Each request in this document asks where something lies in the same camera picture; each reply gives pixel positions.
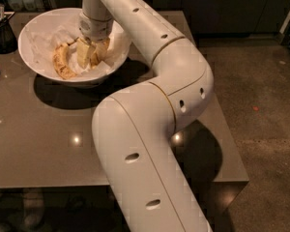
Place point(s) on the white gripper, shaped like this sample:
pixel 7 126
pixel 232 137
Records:
pixel 95 28

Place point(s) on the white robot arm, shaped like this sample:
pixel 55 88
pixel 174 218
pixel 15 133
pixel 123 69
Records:
pixel 131 128

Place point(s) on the left spotted banana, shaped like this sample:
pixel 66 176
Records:
pixel 60 62

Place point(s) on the white bowl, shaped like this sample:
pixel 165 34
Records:
pixel 32 62

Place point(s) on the white paper liner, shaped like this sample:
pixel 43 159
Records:
pixel 45 39

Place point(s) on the black mesh utensil holder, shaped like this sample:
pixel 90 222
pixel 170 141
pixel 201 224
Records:
pixel 8 41

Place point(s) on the dark cabinet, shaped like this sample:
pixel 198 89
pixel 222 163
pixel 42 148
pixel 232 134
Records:
pixel 220 17

